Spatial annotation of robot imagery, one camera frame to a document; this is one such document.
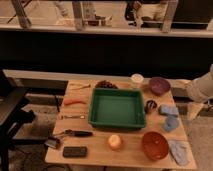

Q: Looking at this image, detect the blue sponge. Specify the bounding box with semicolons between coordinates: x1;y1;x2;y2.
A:
159;105;179;117

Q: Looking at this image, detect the green plastic tray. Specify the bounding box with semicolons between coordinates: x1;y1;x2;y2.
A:
88;88;146;130

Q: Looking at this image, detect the small black metal box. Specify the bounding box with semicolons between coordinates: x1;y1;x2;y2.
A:
45;137;60;149

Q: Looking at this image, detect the purple bowl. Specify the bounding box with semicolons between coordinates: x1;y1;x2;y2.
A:
149;77;171;96

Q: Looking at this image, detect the red bowl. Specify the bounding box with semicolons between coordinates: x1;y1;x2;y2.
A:
141;131;169;161

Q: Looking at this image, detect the orange carrot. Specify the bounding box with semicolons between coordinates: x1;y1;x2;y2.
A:
63;99;86;106

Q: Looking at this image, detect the white lidded cup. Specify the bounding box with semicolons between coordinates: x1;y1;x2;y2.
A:
130;74;144;89

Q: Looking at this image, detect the black rectangular remote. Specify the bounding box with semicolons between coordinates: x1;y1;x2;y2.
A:
63;146;87;158

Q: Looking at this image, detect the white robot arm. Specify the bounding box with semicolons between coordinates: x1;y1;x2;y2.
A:
186;64;213;103

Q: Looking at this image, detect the black stand left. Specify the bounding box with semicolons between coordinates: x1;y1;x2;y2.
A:
0;70;35;171

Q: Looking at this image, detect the yellow apple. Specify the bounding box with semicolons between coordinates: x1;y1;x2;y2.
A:
108;134;122;150

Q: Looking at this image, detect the light blue towel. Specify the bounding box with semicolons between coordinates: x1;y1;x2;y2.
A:
169;140;189;166

